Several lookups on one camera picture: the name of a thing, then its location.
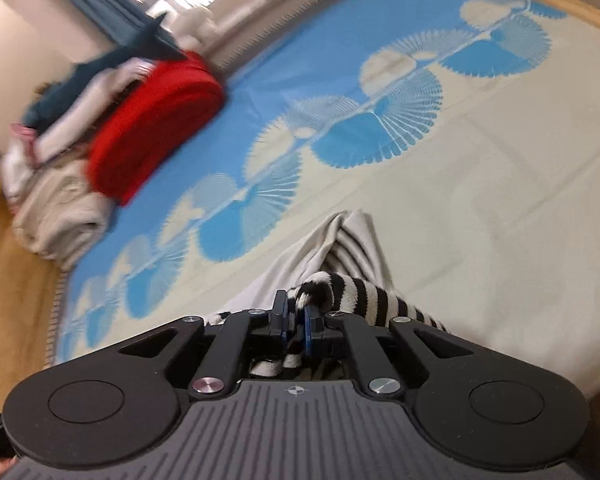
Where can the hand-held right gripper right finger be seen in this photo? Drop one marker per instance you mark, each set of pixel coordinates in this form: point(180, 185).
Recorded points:
point(308, 332)

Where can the red folded blanket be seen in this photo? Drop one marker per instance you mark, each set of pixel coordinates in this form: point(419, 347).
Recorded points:
point(155, 120)

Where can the white folded cloth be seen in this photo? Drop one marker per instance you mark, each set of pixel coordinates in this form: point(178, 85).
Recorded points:
point(16, 170)

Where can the blue shark plush toy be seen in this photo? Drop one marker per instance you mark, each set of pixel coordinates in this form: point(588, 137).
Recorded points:
point(85, 80)

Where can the blue and cream bed mat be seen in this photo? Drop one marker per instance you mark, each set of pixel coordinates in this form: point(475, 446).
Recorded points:
point(455, 160)

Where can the cream folded quilt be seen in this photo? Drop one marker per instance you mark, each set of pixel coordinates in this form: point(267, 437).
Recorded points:
point(60, 215)

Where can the white plush toy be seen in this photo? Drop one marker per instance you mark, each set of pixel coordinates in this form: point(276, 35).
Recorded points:
point(195, 25)

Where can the white folded blanket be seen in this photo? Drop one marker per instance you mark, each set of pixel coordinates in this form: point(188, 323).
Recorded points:
point(80, 120)

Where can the pink folded cloth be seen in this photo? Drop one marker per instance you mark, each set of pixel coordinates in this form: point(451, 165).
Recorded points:
point(21, 132)

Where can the striped hooded top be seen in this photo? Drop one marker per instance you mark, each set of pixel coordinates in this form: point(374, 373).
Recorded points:
point(350, 295)

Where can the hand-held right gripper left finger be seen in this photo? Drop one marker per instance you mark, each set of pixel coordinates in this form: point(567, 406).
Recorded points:
point(283, 332)

